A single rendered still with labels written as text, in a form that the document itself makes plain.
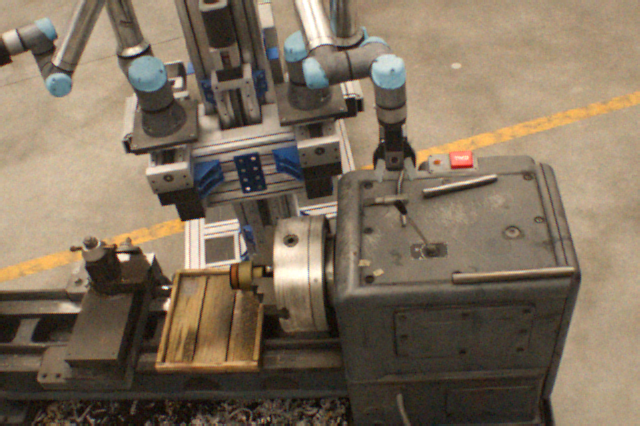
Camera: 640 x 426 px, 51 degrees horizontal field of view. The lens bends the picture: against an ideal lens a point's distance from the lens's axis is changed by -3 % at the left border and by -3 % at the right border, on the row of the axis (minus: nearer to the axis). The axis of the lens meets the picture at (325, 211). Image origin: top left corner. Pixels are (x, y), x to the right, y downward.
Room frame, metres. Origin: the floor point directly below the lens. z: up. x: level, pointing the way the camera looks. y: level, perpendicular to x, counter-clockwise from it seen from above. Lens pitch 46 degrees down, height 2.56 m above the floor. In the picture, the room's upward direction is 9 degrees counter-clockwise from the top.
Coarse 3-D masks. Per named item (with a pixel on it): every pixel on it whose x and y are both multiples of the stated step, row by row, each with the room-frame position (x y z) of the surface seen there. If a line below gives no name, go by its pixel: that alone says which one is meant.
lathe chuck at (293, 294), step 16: (288, 224) 1.27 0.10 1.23; (304, 224) 1.26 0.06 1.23; (304, 240) 1.20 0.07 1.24; (288, 256) 1.17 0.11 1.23; (304, 256) 1.16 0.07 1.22; (288, 272) 1.13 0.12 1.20; (304, 272) 1.12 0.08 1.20; (288, 288) 1.10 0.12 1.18; (304, 288) 1.10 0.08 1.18; (288, 304) 1.08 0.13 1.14; (304, 304) 1.07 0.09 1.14; (288, 320) 1.07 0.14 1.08; (304, 320) 1.07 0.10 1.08
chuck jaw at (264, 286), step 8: (256, 280) 1.20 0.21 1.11; (264, 280) 1.20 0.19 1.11; (272, 280) 1.19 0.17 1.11; (256, 288) 1.18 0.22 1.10; (264, 288) 1.17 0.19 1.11; (272, 288) 1.16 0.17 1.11; (264, 296) 1.14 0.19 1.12; (272, 296) 1.13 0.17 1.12; (264, 304) 1.11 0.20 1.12; (272, 304) 1.10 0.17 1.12; (272, 312) 1.10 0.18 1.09; (280, 312) 1.08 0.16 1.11; (288, 312) 1.08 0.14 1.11
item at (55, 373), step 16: (80, 272) 1.52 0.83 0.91; (80, 288) 1.45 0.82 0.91; (144, 304) 1.35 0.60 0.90; (144, 320) 1.30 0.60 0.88; (128, 336) 1.22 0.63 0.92; (48, 352) 1.22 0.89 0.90; (64, 352) 1.21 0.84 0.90; (128, 352) 1.16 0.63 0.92; (48, 368) 1.16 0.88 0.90; (64, 368) 1.15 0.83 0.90; (80, 368) 1.13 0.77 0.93; (96, 368) 1.12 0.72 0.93; (112, 368) 1.11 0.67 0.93; (128, 368) 1.12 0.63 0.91; (48, 384) 1.11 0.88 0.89; (64, 384) 1.11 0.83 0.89; (80, 384) 1.10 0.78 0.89; (96, 384) 1.09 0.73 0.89; (112, 384) 1.08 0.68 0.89; (128, 384) 1.08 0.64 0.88
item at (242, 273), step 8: (232, 264) 1.27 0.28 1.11; (240, 264) 1.26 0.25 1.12; (248, 264) 1.25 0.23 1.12; (232, 272) 1.24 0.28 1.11; (240, 272) 1.23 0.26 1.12; (248, 272) 1.23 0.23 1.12; (256, 272) 1.23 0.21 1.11; (264, 272) 1.26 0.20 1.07; (232, 280) 1.22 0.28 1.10; (240, 280) 1.21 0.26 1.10; (248, 280) 1.21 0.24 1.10; (232, 288) 1.22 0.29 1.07; (240, 288) 1.21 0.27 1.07; (248, 288) 1.20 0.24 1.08
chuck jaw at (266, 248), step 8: (272, 224) 1.33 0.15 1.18; (264, 232) 1.30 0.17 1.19; (272, 232) 1.29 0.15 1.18; (272, 240) 1.28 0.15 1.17; (264, 248) 1.27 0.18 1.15; (272, 248) 1.27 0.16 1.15; (256, 256) 1.26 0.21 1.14; (264, 256) 1.26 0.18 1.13; (272, 256) 1.25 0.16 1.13; (256, 264) 1.25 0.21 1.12; (264, 264) 1.24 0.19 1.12; (272, 264) 1.24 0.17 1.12
